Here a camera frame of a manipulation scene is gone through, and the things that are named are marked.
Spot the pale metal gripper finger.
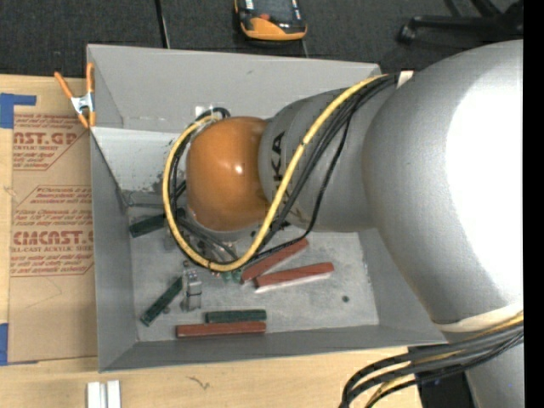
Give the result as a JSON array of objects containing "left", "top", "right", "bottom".
[
  {"left": 190, "top": 279, "right": 204, "bottom": 311},
  {"left": 181, "top": 269, "right": 195, "bottom": 313}
]

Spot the dark green flat block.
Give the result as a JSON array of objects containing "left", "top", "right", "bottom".
[
  {"left": 139, "top": 275, "right": 184, "bottom": 328},
  {"left": 128, "top": 211, "right": 167, "bottom": 239},
  {"left": 204, "top": 309, "right": 268, "bottom": 325}
]

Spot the grey metal bin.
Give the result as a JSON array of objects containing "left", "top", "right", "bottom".
[{"left": 86, "top": 43, "right": 448, "bottom": 373}]

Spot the brown cardboard board, red print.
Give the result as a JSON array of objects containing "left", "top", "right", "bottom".
[{"left": 0, "top": 73, "right": 100, "bottom": 366}]

